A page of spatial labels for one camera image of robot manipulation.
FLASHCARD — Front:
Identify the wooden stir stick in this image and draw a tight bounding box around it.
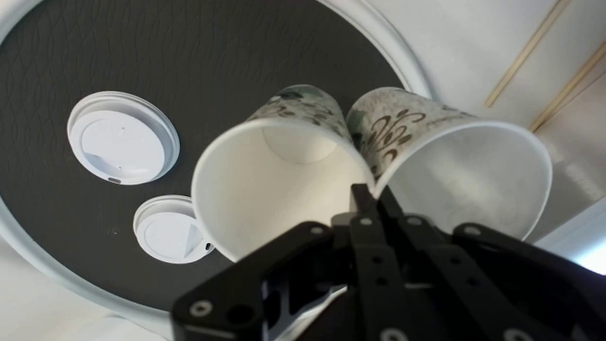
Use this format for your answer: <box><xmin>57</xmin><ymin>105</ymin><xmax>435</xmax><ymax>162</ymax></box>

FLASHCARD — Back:
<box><xmin>483</xmin><ymin>0</ymin><xmax>574</xmax><ymax>110</ymax></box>
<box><xmin>526</xmin><ymin>38</ymin><xmax>606</xmax><ymax>137</ymax></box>

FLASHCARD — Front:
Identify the white patterned paper coffee cup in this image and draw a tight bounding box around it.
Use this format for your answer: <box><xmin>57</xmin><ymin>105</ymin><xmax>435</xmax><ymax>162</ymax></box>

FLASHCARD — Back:
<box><xmin>344</xmin><ymin>86</ymin><xmax>555</xmax><ymax>243</ymax></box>
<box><xmin>189</xmin><ymin>82</ymin><xmax>379</xmax><ymax>266</ymax></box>

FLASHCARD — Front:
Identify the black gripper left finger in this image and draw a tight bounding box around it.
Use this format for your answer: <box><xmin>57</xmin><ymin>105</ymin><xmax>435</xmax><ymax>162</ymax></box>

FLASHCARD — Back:
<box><xmin>168</xmin><ymin>182</ymin><xmax>420</xmax><ymax>341</ymax></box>

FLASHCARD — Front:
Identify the round black white-rimmed tray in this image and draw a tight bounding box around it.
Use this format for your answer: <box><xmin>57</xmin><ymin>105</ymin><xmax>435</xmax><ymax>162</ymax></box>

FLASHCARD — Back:
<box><xmin>0</xmin><ymin>0</ymin><xmax>439</xmax><ymax>338</ymax></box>

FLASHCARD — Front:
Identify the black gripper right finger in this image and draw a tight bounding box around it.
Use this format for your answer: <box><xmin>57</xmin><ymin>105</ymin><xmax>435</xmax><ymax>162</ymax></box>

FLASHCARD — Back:
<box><xmin>377</xmin><ymin>186</ymin><xmax>606</xmax><ymax>341</ymax></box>

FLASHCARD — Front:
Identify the white coffee cup lid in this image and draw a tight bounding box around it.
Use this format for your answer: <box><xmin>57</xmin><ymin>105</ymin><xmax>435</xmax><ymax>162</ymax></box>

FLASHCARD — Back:
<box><xmin>64</xmin><ymin>90</ymin><xmax>184</xmax><ymax>188</ymax></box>
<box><xmin>130</xmin><ymin>194</ymin><xmax>218</xmax><ymax>268</ymax></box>

